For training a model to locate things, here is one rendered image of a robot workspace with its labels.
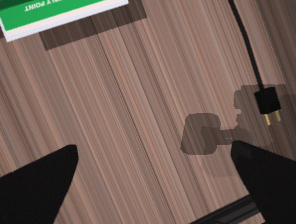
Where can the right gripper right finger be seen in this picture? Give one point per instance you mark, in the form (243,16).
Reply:
(270,180)

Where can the white printed document sheet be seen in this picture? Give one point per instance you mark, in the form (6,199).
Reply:
(20,18)

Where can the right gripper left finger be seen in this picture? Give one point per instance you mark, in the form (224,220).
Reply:
(34,193)

